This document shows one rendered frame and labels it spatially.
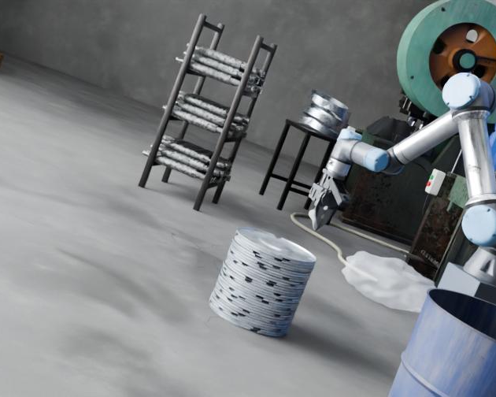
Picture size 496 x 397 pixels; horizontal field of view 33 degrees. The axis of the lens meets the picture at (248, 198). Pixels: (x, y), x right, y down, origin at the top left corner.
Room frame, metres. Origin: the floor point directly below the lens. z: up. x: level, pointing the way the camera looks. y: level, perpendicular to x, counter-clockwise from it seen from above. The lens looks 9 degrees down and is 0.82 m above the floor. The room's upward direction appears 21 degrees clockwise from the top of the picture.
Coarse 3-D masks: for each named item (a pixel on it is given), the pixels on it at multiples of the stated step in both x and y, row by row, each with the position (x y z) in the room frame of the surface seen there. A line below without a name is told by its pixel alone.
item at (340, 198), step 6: (330, 180) 2.85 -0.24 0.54; (336, 180) 2.86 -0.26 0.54; (330, 186) 2.84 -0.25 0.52; (336, 186) 2.83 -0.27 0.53; (342, 186) 2.85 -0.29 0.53; (336, 192) 2.81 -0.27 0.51; (342, 192) 2.82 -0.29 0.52; (336, 198) 2.80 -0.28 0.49; (342, 198) 2.78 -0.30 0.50; (348, 198) 2.80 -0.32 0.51; (342, 204) 2.78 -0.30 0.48; (348, 204) 2.79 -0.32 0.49
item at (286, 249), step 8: (240, 232) 2.77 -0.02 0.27; (248, 232) 2.82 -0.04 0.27; (256, 232) 2.87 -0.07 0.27; (264, 232) 2.92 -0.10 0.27; (248, 240) 2.67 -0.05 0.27; (256, 240) 2.74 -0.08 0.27; (264, 240) 2.76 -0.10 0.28; (272, 240) 2.81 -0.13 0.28; (280, 240) 2.90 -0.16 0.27; (288, 240) 2.92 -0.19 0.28; (264, 248) 2.64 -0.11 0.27; (272, 248) 2.71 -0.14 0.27; (280, 248) 2.73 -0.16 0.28; (288, 248) 2.78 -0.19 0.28; (296, 248) 2.86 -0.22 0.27; (280, 256) 2.64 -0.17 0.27; (288, 256) 2.69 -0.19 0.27; (296, 256) 2.73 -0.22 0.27; (304, 256) 2.78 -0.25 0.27; (312, 256) 2.83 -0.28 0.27
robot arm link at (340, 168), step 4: (332, 160) 2.85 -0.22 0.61; (328, 164) 2.86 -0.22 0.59; (332, 164) 2.85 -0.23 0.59; (336, 164) 2.84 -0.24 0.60; (340, 164) 2.84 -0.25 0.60; (344, 164) 2.84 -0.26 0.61; (328, 168) 2.85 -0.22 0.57; (332, 168) 2.84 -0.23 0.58; (336, 168) 2.84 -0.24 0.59; (340, 168) 2.84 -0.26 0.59; (344, 168) 2.84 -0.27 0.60; (348, 168) 2.85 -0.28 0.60; (332, 172) 2.85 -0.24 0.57; (336, 172) 2.84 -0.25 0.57; (340, 172) 2.84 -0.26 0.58; (344, 172) 2.84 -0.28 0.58
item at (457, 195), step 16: (432, 176) 4.65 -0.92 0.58; (448, 176) 4.65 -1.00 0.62; (432, 192) 4.63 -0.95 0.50; (448, 192) 4.66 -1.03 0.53; (464, 192) 4.45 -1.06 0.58; (432, 208) 4.65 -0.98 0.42; (448, 208) 4.58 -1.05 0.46; (464, 208) 4.22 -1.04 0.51; (432, 224) 4.66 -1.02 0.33; (448, 224) 4.67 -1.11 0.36; (416, 240) 4.65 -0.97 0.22; (432, 240) 4.66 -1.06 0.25; (448, 240) 4.68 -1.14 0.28; (464, 240) 4.19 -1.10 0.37; (416, 256) 4.47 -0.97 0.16; (432, 256) 4.67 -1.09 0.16; (448, 256) 4.18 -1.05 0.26; (464, 256) 4.19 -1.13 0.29; (432, 272) 4.67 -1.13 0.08
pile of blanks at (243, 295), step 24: (240, 240) 2.70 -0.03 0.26; (240, 264) 2.67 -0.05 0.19; (264, 264) 2.67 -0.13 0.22; (288, 264) 2.65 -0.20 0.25; (216, 288) 2.74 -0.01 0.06; (240, 288) 2.65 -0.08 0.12; (264, 288) 2.64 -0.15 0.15; (288, 288) 2.69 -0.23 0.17; (216, 312) 2.69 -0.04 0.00; (240, 312) 2.64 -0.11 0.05; (264, 312) 2.64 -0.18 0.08; (288, 312) 2.69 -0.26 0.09
